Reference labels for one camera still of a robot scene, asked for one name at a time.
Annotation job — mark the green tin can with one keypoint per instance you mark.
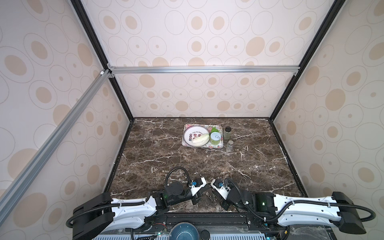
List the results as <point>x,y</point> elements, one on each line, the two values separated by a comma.
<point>215,138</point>

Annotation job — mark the green toy leaf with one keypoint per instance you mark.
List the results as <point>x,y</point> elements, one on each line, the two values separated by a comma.
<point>214,130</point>

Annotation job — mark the silver aluminium crossbar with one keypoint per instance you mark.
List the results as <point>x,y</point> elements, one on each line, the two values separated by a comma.
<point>20,185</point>
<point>205,69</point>

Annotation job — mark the dark lid glass jar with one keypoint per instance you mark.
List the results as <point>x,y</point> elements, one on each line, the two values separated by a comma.
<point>227,133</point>

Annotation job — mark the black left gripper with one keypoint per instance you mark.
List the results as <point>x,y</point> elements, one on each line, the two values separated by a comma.
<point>196,197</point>

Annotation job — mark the silver aluminium crossbar left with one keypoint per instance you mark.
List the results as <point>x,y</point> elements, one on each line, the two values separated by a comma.
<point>20,185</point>

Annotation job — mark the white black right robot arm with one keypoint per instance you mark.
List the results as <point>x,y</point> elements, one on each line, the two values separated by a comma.
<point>335,211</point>

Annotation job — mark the pale green toy cabbage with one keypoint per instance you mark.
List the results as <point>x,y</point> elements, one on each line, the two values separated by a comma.
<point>201,140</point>

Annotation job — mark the floral rectangular tray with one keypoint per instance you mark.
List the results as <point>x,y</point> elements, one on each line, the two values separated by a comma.
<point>208,145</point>

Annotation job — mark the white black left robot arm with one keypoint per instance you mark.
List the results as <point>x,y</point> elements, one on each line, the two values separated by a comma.
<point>104,213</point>

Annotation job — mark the black corner frame post left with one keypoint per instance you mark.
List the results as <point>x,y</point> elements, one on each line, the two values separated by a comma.
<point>92,36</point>

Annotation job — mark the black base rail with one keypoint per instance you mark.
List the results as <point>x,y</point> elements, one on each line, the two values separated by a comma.
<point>232,225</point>

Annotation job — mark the black corner frame post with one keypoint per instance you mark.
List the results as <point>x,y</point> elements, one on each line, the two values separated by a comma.
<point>319,36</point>
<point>92,36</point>

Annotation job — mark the small clear glass jar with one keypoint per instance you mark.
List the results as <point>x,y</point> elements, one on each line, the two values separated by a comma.
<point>230,146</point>

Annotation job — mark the black corner frame post right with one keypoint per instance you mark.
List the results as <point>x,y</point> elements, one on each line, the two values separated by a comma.
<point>319,36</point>

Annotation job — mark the silver aluminium crossbar back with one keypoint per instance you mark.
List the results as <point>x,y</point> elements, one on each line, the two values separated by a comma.
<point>205,69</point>

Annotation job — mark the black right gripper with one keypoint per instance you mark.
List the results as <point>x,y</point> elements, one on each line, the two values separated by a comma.
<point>220,199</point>

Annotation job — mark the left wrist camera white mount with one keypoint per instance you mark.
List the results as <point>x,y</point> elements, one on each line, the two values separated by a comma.
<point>197,184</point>

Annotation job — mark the white plate with red text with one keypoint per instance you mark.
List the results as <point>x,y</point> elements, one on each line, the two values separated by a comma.
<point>194,132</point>

